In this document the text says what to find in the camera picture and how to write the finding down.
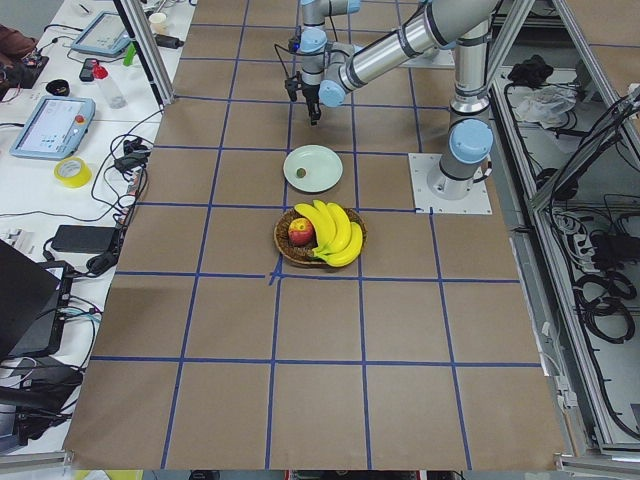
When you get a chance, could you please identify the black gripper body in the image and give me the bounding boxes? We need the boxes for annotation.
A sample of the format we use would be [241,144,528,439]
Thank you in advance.
[303,84,321,118]
[284,75,301,102]

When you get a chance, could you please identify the light green plate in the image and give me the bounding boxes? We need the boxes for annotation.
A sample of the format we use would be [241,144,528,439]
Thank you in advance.
[283,145,343,193]

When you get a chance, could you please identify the red apple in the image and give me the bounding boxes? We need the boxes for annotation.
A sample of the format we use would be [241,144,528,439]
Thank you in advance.
[288,217,315,247]

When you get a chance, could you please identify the yellow banana bunch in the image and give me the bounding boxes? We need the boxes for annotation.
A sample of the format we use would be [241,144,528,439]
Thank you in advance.
[294,200,367,268]

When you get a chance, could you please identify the brown wicker basket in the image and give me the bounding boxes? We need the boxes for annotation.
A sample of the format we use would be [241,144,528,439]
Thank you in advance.
[274,200,367,268]

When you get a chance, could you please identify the paper cup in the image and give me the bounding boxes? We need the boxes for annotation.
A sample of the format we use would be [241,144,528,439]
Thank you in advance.
[148,12,168,35]

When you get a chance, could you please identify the clear plastic bottle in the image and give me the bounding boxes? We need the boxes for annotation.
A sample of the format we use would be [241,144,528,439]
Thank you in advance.
[92,62,127,109]

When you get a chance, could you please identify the upper teach pendant tablet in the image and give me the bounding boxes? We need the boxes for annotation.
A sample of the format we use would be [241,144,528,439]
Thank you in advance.
[71,11,131,58]

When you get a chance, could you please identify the teach pendant tablet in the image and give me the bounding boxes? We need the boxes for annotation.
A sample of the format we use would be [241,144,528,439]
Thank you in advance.
[9,96,96,160]
[71,11,131,58]

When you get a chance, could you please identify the black cloth bundle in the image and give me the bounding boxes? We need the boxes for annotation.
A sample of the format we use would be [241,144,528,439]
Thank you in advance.
[507,54,554,89]

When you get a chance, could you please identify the white crumpled cloth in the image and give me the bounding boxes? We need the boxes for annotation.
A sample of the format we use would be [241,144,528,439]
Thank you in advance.
[514,86,577,128]

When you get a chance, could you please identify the yellow tape roll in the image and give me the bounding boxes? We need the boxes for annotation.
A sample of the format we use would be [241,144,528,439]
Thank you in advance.
[54,157,92,188]

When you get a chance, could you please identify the lower teach pendant tablet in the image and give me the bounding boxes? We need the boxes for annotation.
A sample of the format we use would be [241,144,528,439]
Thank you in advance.
[9,96,96,160]

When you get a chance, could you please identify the black power adapter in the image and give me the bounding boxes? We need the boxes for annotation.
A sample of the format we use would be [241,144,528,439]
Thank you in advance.
[51,225,117,254]

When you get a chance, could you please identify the black laptop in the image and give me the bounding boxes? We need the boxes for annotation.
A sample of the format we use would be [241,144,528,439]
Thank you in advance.
[1,242,73,359]

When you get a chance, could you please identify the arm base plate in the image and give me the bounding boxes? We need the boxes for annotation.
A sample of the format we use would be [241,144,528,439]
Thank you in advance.
[408,153,492,215]

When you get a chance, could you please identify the aluminium frame post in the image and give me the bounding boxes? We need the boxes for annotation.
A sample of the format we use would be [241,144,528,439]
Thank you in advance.
[113,0,175,107]

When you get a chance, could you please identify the black coiled cables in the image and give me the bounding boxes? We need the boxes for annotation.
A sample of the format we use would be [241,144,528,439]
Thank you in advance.
[572,274,639,346]

